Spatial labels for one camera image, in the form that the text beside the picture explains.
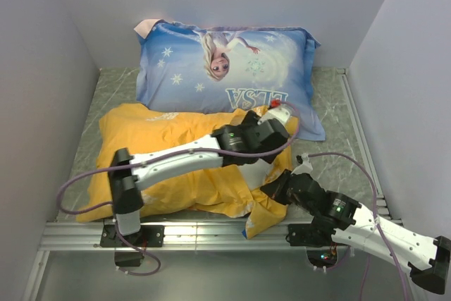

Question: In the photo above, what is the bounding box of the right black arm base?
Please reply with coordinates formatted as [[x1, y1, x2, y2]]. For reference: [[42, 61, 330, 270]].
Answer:
[[285, 223, 338, 271]]

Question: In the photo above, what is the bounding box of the purple cable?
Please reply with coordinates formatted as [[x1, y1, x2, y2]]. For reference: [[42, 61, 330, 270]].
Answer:
[[299, 152, 409, 301], [58, 100, 301, 277]]

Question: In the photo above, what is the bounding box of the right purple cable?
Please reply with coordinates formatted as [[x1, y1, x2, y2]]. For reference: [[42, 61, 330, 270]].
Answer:
[[299, 152, 409, 301]]

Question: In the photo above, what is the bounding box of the pink cloth corner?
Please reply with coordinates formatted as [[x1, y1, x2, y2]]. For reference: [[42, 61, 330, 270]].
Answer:
[[134, 19, 162, 39]]

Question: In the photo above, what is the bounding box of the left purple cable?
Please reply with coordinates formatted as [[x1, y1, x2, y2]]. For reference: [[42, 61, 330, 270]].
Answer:
[[58, 100, 301, 277]]

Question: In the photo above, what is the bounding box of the blue Elsa pillow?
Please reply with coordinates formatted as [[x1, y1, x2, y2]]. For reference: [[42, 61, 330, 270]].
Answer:
[[136, 20, 326, 141]]

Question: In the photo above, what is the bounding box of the white pillow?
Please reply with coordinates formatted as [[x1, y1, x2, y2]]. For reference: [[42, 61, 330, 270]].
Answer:
[[238, 159, 273, 191]]

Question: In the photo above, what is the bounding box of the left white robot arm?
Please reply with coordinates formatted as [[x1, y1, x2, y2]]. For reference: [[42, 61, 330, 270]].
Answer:
[[108, 105, 291, 246]]

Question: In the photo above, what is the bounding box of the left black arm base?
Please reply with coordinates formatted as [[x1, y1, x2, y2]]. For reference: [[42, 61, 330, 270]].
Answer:
[[99, 224, 165, 276]]

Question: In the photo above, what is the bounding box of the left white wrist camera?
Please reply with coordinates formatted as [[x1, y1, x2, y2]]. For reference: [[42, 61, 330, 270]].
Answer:
[[258, 99, 295, 126]]

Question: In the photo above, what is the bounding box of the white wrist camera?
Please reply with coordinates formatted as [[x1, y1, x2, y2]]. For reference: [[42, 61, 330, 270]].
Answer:
[[292, 153, 313, 175], [258, 99, 295, 126]]

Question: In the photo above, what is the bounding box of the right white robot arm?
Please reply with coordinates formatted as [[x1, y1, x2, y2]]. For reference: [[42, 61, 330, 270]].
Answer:
[[261, 170, 450, 295]]

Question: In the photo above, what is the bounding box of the aluminium front rail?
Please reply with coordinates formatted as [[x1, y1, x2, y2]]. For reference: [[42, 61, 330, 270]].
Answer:
[[38, 221, 296, 253]]

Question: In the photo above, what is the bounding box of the yellow Mickey Mouse pillowcase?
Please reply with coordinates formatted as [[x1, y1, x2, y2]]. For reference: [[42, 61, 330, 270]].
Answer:
[[96, 104, 292, 239]]

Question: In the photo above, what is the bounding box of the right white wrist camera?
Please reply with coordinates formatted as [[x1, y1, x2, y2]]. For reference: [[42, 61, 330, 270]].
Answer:
[[292, 153, 313, 175]]

